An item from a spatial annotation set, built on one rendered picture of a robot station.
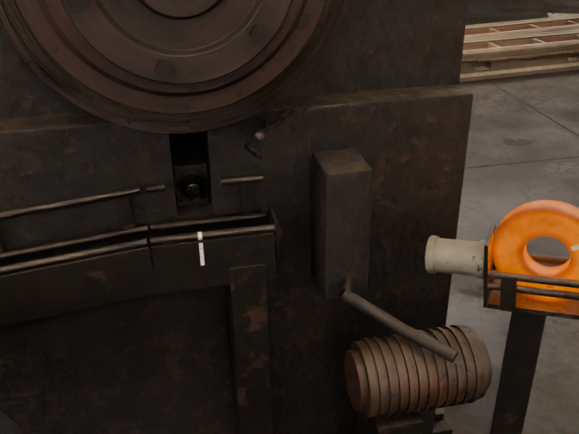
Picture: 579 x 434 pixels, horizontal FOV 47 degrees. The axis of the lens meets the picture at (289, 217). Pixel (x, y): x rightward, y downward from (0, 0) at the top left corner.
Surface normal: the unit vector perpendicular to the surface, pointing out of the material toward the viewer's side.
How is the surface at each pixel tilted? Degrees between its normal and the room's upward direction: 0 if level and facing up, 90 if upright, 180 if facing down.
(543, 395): 0
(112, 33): 90
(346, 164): 0
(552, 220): 90
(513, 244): 90
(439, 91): 0
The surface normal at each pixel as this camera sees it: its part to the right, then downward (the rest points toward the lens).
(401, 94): -0.01, -0.88
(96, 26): 0.20, 0.46
